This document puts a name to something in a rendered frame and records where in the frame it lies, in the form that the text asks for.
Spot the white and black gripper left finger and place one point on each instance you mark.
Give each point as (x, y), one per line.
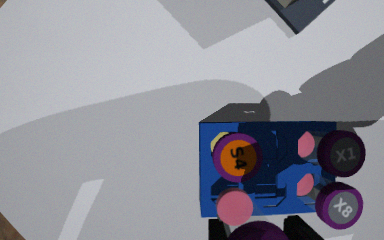
(216, 230)

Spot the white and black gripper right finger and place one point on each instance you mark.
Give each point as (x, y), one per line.
(297, 229)

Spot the blue tube rack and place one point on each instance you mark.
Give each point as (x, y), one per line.
(276, 139)

